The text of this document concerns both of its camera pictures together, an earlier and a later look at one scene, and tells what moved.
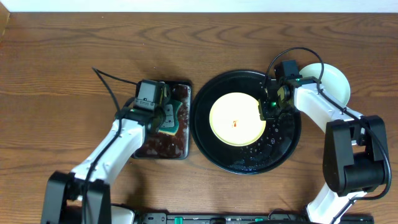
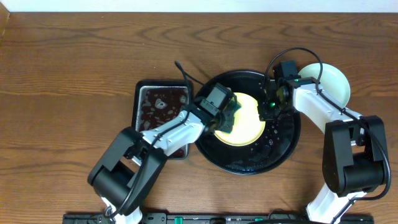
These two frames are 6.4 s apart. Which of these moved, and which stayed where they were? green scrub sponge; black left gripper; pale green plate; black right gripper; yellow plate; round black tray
Moved: green scrub sponge; black left gripper
Stayed: pale green plate; black right gripper; yellow plate; round black tray
